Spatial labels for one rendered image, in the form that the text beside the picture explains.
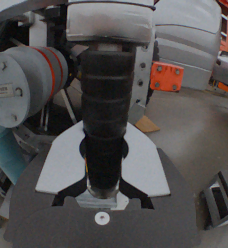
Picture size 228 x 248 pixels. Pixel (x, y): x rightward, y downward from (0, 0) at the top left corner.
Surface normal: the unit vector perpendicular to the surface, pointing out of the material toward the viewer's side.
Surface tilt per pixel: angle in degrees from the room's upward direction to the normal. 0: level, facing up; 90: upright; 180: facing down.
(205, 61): 91
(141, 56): 90
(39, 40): 90
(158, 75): 90
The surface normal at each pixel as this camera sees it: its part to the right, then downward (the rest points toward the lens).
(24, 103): 0.03, 0.52
